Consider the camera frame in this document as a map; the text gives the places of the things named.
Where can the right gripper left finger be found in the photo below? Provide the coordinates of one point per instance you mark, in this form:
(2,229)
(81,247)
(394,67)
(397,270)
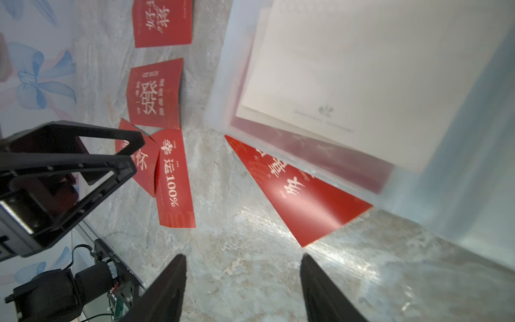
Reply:
(162,301)

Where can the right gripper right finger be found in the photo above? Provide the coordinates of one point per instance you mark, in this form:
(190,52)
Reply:
(323,299)

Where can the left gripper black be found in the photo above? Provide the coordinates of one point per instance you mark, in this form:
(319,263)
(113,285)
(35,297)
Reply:
(39,203)

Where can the red card get rich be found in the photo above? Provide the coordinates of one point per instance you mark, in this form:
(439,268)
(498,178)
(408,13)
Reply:
(153,94)

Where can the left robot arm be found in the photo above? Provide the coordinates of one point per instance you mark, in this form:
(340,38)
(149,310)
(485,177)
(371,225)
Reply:
(59,295)

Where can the red card 100 percent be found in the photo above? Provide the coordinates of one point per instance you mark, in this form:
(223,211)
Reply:
(173,195)

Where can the cream card inside album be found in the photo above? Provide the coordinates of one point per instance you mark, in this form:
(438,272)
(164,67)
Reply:
(385,78)

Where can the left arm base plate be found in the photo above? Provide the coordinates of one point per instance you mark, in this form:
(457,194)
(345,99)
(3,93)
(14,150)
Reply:
(127,286)

